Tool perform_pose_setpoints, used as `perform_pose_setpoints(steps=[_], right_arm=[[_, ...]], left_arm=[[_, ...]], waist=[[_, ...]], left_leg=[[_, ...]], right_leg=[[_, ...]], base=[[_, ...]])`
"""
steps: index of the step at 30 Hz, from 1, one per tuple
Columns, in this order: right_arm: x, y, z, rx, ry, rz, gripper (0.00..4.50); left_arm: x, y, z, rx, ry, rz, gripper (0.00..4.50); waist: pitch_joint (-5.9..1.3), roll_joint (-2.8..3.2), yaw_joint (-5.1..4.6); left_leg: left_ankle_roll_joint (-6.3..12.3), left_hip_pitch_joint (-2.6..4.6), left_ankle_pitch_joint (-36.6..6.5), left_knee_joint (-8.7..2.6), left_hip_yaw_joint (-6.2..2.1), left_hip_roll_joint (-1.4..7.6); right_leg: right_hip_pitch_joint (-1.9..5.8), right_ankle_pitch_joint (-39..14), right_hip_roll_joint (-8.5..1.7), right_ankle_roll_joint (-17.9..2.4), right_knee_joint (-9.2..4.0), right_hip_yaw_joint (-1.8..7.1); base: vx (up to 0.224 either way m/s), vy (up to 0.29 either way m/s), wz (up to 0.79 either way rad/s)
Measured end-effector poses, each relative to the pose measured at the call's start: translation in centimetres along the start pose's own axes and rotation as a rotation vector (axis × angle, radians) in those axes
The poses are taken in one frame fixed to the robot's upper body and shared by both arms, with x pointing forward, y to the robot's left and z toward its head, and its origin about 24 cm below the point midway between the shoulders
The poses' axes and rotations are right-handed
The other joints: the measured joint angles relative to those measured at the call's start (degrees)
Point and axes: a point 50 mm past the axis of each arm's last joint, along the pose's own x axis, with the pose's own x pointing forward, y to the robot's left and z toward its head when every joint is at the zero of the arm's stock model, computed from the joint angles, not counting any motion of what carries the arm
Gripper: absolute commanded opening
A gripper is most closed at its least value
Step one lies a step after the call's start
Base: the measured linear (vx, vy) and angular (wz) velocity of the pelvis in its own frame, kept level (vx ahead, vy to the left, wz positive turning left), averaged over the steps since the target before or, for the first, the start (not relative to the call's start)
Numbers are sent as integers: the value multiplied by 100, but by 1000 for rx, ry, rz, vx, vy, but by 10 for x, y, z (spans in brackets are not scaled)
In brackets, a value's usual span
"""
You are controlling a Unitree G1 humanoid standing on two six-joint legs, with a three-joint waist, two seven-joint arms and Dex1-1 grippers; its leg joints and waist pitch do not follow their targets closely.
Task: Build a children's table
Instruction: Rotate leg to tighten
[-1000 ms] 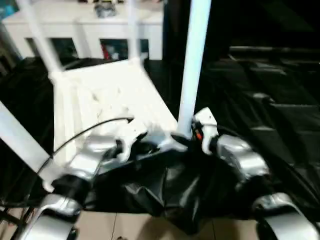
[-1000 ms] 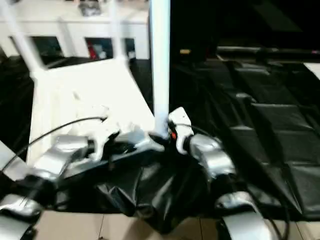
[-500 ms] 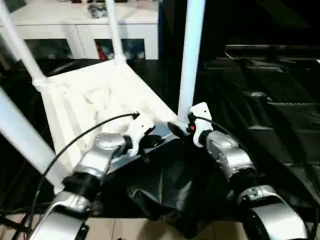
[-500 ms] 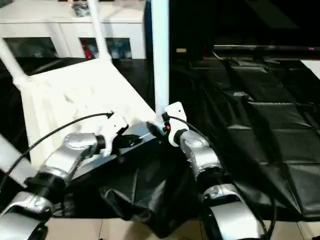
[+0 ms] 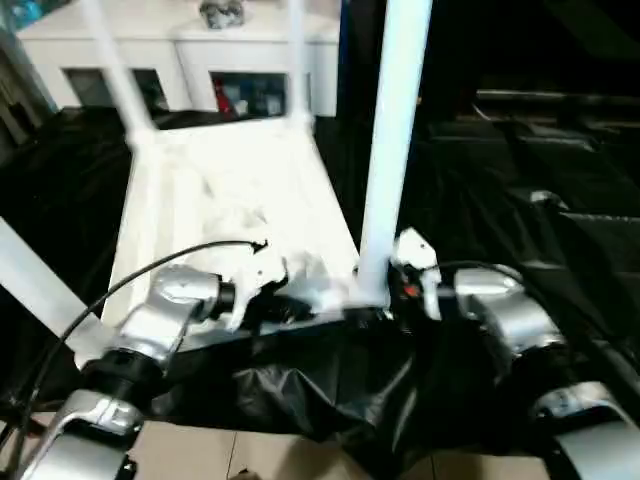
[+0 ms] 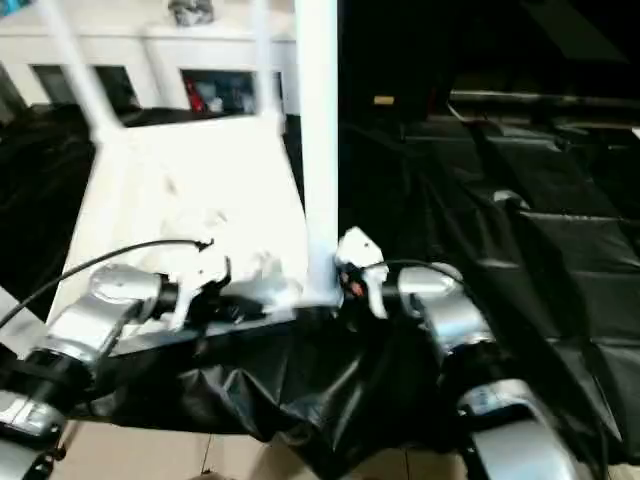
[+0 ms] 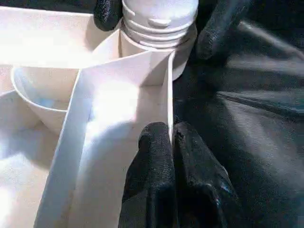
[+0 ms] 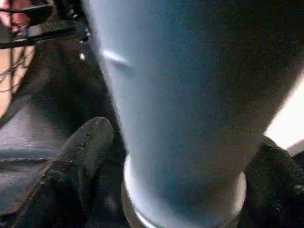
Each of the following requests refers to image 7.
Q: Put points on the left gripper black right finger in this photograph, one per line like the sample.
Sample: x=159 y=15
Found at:
x=204 y=190

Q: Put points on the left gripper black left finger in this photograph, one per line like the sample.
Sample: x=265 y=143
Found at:
x=152 y=178

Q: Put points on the white plastic table top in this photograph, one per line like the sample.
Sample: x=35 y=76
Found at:
x=102 y=95

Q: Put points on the black work mat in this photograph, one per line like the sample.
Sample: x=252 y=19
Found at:
x=249 y=118

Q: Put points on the white plastic table leg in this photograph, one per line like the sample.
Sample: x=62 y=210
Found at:
x=159 y=23

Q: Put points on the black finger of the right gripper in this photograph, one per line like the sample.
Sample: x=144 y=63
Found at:
x=107 y=14
x=213 y=31

